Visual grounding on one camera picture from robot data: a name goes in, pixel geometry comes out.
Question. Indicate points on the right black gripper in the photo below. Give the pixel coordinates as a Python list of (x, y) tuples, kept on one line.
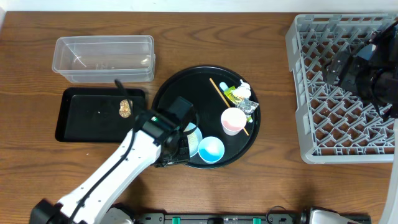
[(337, 70)]

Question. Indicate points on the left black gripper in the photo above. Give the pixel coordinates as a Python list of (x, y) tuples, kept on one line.
[(181, 149)]

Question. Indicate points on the white light-blue bowl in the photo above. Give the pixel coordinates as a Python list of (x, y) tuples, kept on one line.
[(193, 139)]

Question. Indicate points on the brown food scrap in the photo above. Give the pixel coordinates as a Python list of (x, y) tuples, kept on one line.
[(125, 109)]

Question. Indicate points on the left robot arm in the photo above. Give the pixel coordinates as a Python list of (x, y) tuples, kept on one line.
[(157, 139)]

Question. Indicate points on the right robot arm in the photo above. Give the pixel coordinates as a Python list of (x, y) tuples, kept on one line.
[(370, 73)]

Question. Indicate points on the grey dishwasher rack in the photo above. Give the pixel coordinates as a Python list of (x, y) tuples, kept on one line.
[(334, 126)]

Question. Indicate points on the small blue cup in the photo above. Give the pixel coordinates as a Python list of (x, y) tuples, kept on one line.
[(211, 149)]

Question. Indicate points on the pink cup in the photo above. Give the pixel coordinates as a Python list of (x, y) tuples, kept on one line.
[(233, 120)]

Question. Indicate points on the round black serving tray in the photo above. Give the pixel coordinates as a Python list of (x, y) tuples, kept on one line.
[(194, 84)]

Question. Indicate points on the green yellow wrapper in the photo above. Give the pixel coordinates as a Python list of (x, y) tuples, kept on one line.
[(236, 100)]

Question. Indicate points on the wooden chopstick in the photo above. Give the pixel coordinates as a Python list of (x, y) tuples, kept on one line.
[(224, 100)]

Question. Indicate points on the light blue plastic spoon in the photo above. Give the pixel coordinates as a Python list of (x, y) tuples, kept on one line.
[(223, 86)]

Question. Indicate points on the crumpled foil wrapper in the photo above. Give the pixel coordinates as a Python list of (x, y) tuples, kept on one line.
[(247, 106)]

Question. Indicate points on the crumpled white tissue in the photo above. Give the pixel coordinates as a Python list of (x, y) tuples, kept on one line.
[(242, 91)]

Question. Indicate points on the black rectangular tray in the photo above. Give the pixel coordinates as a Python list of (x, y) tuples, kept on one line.
[(92, 114)]

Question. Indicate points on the clear plastic bin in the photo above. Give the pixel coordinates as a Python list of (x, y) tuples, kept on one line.
[(104, 58)]

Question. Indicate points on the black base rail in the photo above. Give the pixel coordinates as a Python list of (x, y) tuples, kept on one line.
[(275, 218)]

